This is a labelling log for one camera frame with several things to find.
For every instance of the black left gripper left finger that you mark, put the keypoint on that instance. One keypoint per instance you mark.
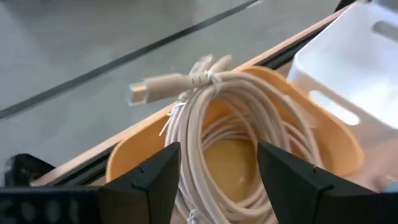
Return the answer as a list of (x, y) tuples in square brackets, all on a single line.
[(146, 193)]

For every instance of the orange plastic bin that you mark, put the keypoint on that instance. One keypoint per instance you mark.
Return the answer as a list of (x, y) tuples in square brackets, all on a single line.
[(335, 140)]

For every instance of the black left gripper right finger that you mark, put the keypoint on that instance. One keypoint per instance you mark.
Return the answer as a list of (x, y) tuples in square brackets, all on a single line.
[(295, 193)]

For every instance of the white plastic bin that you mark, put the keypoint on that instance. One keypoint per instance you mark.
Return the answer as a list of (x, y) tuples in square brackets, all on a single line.
[(342, 62)]

